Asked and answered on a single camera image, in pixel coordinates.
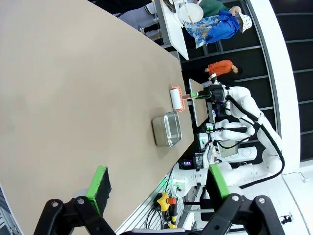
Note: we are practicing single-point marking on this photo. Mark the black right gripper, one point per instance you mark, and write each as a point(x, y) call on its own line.
point(208, 94)

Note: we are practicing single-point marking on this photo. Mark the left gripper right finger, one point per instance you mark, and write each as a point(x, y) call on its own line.
point(218, 186)

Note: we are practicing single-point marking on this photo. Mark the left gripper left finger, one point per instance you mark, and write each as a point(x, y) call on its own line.
point(97, 186)

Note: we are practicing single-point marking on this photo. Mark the large white plate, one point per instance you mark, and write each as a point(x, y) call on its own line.
point(192, 12)

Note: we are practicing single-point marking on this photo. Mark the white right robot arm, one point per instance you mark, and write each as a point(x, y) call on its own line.
point(244, 98)

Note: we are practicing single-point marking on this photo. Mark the brown background table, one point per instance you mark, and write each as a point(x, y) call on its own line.
point(199, 105)

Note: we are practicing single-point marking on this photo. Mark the person in orange top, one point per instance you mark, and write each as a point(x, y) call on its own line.
point(220, 68)

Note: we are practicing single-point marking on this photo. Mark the monitor with white screen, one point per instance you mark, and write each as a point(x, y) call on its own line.
point(227, 149)

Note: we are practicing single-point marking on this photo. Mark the small dark display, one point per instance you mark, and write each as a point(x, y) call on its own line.
point(185, 163)

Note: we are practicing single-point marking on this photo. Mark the small metal tray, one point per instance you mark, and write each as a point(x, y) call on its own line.
point(171, 129)

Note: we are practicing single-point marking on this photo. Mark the white background robot with lights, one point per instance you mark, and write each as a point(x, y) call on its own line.
point(230, 134)

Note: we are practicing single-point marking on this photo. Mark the yellow emergency stop button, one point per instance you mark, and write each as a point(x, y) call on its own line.
point(162, 200)

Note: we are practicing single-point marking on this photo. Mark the white side table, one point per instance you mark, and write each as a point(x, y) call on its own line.
point(174, 34)

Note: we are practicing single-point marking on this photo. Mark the person in blue patterned shirt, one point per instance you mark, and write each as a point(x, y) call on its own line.
point(215, 29)

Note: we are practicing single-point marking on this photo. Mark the person in green top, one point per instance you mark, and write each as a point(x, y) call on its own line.
point(212, 7)

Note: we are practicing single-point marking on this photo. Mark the aluminium frame rail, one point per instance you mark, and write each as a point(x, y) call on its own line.
point(146, 208)

